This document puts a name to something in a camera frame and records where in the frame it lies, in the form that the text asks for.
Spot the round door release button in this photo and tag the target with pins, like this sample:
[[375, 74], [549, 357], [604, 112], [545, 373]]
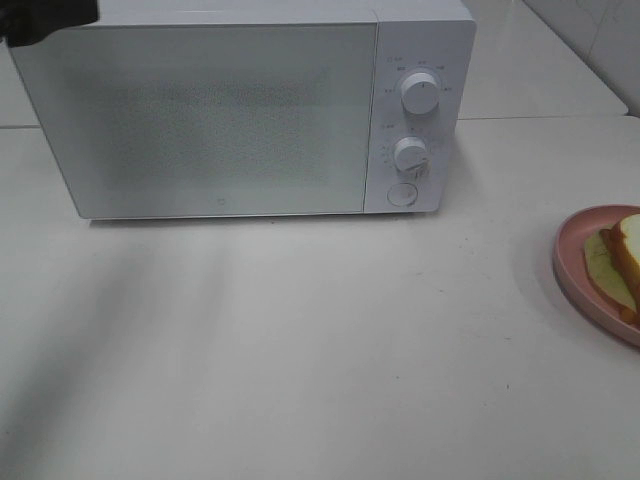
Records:
[[402, 194]]

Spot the white microwave knob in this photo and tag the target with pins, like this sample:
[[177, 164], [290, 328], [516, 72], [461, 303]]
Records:
[[420, 91], [410, 155]]

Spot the pink round plate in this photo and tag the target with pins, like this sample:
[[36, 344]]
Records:
[[570, 269]]

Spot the white bread sandwich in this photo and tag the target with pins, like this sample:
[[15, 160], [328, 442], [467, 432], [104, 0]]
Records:
[[612, 263]]

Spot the white microwave oven body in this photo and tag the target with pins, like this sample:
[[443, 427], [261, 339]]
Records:
[[435, 36]]

